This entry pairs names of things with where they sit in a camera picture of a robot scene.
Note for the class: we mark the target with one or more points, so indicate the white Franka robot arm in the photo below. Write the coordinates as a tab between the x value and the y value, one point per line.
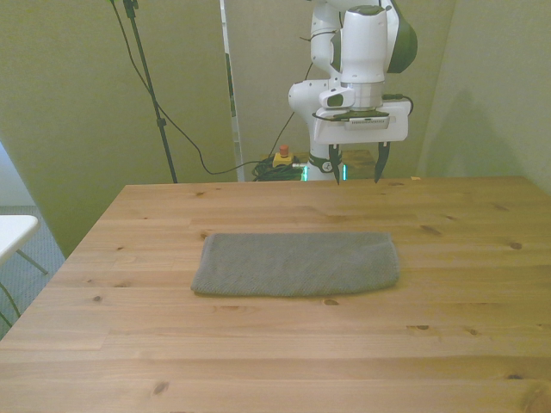
361	43

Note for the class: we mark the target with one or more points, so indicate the black tripod stand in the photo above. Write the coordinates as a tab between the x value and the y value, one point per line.
148	81

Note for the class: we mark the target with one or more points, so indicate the grey towel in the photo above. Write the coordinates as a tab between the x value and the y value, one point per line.
297	266

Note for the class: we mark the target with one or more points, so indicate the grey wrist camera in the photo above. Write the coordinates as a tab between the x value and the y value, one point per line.
370	122

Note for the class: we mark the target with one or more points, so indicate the white folding table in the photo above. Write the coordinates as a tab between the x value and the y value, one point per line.
15	232

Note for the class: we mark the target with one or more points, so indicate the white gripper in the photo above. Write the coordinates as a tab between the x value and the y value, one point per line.
400	122

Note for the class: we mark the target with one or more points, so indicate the white upright panel frame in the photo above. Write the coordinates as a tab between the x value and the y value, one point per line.
234	142

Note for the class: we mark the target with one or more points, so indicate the yellow emergency stop box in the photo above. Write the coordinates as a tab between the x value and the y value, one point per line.
282	160

